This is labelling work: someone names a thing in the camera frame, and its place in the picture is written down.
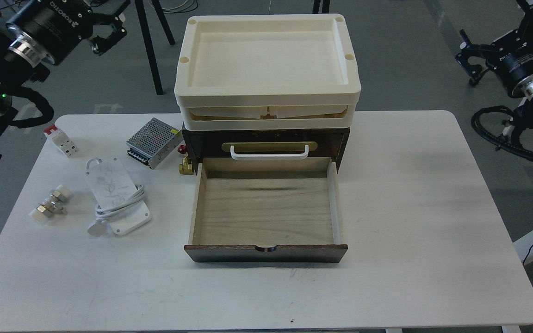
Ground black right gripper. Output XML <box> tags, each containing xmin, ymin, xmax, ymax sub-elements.
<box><xmin>455</xmin><ymin>30</ymin><xmax>533</xmax><ymax>99</ymax></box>

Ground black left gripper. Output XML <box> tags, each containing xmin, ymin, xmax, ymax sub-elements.
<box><xmin>6</xmin><ymin>0</ymin><xmax>127</xmax><ymax>65</ymax></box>

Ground white power adapter with cable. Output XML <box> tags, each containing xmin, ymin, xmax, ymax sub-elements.
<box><xmin>85</xmin><ymin>158</ymin><xmax>152</xmax><ymax>237</ymax></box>

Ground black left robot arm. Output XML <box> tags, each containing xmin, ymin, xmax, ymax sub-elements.
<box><xmin>0</xmin><ymin>0</ymin><xmax>130</xmax><ymax>159</ymax></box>

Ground dark wooden cabinet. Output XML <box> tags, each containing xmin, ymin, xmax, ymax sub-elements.
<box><xmin>182</xmin><ymin>127</ymin><xmax>350</xmax><ymax>170</ymax></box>

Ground black stand legs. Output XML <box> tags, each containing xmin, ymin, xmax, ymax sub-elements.
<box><xmin>134</xmin><ymin>0</ymin><xmax>176</xmax><ymax>95</ymax></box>

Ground white red terminal block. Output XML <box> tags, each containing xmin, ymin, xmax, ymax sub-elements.
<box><xmin>43</xmin><ymin>124</ymin><xmax>78</xmax><ymax>157</ymax></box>

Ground metal mesh power supply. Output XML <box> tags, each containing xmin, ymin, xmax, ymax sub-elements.
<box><xmin>126</xmin><ymin>117</ymin><xmax>184</xmax><ymax>169</ymax></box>

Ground cream plastic tray stack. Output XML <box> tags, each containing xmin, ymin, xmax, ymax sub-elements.
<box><xmin>175</xmin><ymin>13</ymin><xmax>361</xmax><ymax>131</ymax></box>

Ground brass valve with red knob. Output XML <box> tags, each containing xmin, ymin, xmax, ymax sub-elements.
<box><xmin>176</xmin><ymin>145</ymin><xmax>194</xmax><ymax>175</ymax></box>

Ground metal fitting with white caps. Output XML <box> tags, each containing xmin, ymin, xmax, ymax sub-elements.
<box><xmin>28</xmin><ymin>184</ymin><xmax>72</xmax><ymax>225</ymax></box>

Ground open wooden drawer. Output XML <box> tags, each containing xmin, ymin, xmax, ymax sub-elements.
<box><xmin>184</xmin><ymin>157</ymin><xmax>348</xmax><ymax>263</ymax></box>

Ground black cable loop right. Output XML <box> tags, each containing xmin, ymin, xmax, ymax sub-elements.
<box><xmin>471</xmin><ymin>105</ymin><xmax>533</xmax><ymax>167</ymax></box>

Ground white drawer handle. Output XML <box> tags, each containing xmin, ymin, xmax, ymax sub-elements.
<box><xmin>229</xmin><ymin>145</ymin><xmax>310</xmax><ymax>161</ymax></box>

